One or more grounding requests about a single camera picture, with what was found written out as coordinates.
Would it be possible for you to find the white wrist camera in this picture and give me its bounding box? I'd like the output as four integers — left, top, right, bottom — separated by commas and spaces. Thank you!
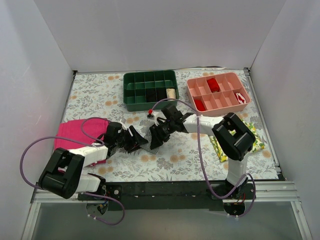
119, 120, 129, 131
147, 109, 161, 126

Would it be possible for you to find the pink folded cloth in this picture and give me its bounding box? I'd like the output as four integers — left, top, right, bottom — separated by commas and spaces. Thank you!
54, 118, 109, 167

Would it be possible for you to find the lemon print folded cloth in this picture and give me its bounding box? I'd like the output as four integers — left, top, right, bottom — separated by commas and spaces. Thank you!
209, 119, 265, 163

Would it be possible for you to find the red white rolled cloth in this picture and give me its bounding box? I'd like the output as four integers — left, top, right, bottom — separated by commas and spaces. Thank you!
234, 92, 247, 105

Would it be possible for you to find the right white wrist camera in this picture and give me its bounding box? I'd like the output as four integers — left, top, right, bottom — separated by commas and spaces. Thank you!
147, 109, 161, 126

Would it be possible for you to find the pink divided organizer tray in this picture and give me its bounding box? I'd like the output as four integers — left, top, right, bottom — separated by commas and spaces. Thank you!
186, 72, 252, 117

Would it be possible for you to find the black metal base rail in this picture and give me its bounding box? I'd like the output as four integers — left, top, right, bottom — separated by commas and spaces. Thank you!
77, 178, 251, 213

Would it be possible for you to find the black rolled cloth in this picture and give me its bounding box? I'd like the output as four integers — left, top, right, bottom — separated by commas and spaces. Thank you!
145, 88, 157, 103
156, 88, 167, 102

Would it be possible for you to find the grey striped boxer underwear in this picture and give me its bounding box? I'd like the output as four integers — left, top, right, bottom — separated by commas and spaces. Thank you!
140, 130, 159, 155

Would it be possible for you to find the beige rolled sock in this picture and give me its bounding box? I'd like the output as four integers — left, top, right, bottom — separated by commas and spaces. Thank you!
166, 88, 177, 99

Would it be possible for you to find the green divided organizer tray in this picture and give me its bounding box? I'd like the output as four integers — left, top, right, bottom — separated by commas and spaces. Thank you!
122, 70, 180, 112

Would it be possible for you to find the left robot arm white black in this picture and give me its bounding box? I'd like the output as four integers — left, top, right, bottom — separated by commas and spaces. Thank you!
38, 121, 149, 200

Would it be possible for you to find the red rolled cloth upper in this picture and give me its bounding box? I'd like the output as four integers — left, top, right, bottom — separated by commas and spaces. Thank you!
207, 77, 220, 93

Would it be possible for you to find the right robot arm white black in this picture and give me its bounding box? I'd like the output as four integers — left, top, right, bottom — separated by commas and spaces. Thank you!
148, 104, 256, 199

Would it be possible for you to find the red rolled cloth lower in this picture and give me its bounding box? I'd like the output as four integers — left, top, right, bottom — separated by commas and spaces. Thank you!
194, 99, 206, 112

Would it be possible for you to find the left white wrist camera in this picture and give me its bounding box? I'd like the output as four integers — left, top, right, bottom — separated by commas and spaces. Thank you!
119, 120, 129, 131

